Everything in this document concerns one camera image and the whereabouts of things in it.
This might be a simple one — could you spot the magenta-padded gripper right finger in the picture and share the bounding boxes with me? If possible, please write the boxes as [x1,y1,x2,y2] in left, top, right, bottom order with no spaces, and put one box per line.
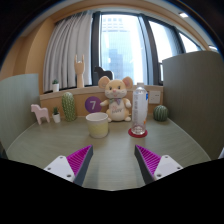
[134,144,184,185]

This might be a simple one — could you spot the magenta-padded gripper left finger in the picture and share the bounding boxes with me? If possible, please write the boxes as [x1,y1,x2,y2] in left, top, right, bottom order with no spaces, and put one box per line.
[43,144,94,187]

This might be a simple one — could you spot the clear plastic water bottle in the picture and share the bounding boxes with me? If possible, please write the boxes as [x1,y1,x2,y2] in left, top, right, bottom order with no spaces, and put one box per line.
[131,82,149,136]

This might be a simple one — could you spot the flat round red coaster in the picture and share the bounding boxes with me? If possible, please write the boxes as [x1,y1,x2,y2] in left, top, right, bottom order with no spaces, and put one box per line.
[127,127,149,139]

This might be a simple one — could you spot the small potted cactus white pot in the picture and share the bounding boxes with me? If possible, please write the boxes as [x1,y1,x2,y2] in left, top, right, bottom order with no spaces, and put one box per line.
[51,106,62,124]

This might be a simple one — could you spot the round green cactus ornament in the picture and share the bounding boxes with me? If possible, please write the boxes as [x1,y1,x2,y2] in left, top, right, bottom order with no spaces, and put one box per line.
[152,104,170,122]

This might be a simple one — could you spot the pink wooden horse figure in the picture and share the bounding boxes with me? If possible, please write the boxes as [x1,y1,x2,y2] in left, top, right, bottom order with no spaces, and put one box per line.
[30,103,51,126]

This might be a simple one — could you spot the tall green cactus ornament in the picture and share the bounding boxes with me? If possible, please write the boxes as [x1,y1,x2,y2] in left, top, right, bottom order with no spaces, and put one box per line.
[61,91,78,122]

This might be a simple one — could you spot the round purple number sign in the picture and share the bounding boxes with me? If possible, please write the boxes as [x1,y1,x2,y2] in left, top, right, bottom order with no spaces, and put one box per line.
[84,96,103,113]

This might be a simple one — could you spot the grey-green desk divider panel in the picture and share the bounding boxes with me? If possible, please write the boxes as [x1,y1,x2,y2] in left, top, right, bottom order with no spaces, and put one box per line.
[0,73,42,151]
[162,50,224,160]

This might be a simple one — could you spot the wooden desk back ledge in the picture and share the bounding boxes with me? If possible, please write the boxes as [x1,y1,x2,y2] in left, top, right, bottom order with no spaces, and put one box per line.
[39,84,164,118]

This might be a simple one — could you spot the small potted plant white pot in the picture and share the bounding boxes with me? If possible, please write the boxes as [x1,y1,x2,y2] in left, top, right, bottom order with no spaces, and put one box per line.
[51,78,60,93]

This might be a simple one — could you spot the beige plush mouse toy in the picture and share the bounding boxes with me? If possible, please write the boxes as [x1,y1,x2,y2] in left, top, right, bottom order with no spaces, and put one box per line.
[97,75,134,123]

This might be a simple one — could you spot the wooden hand figure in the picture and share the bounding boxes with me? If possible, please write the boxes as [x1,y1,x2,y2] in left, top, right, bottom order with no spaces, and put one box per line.
[73,54,86,89]

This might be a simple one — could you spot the dark wooden horse figure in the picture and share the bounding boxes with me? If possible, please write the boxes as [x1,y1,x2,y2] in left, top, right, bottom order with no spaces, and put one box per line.
[93,66,114,82]

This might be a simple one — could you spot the white pleated curtain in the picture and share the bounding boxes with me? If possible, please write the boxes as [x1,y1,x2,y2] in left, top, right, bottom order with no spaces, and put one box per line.
[43,11,94,92]

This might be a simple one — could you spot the dark-framed window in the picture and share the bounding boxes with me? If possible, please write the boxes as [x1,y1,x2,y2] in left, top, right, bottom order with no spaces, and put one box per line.
[90,11,204,87]

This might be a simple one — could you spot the white ceiling lights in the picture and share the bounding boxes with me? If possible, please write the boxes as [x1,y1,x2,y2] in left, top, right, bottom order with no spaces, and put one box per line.
[178,12,218,51]

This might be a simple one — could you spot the white wall socket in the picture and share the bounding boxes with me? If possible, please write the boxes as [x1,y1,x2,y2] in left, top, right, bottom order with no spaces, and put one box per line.
[148,90,162,105]

